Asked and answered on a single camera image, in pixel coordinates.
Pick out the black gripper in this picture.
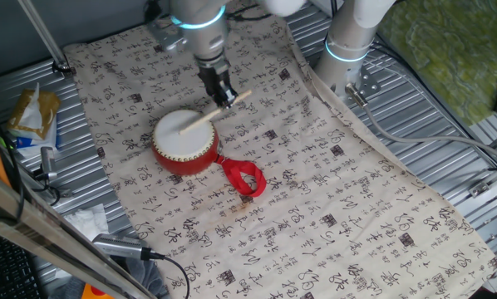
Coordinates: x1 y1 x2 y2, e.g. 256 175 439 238
196 61 239 109

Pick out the wooden drumstick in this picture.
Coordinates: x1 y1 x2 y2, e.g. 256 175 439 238
178 89 253 136

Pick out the red drum with white skin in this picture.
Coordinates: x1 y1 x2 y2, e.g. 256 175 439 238
150 108 221 177

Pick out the beige calligraphy print cloth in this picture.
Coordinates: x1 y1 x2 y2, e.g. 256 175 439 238
63 0 497 299

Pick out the white crumpled tissue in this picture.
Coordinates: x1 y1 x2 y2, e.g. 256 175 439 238
63 203 111 242

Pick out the grey metal pole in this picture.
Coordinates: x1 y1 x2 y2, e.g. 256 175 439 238
17 0 76 76

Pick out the yellow tissue pack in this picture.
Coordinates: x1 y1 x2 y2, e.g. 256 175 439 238
6 82 62 159

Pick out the green yellow mat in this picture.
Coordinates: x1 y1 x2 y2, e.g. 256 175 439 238
375 0 497 128

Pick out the orange emergency stop box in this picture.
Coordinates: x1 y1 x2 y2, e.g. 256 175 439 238
81 283 116 299

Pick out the black keyboard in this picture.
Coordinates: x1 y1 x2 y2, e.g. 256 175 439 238
0 227 46 299

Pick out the red ribbon strap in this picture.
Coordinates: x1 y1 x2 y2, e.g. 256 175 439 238
214 154 268 199

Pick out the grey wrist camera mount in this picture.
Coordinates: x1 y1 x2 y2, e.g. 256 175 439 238
144 0 187 53

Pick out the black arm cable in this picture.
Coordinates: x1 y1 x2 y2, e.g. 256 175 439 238
225 2 273 22

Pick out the black camera cable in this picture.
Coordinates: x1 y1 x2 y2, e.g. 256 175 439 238
140 248 190 299

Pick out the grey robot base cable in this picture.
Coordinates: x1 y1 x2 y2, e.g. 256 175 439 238
346 82 497 165

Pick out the long silver camera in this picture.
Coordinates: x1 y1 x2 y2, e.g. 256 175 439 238
91 233 152 262

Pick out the small silver camera on mount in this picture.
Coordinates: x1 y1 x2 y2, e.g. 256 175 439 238
32 145 73 199

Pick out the aluminium frame bar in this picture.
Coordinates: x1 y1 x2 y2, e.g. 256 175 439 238
0 165 158 299

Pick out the aluminium profile bracket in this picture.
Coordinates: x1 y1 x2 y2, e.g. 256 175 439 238
468 124 497 199

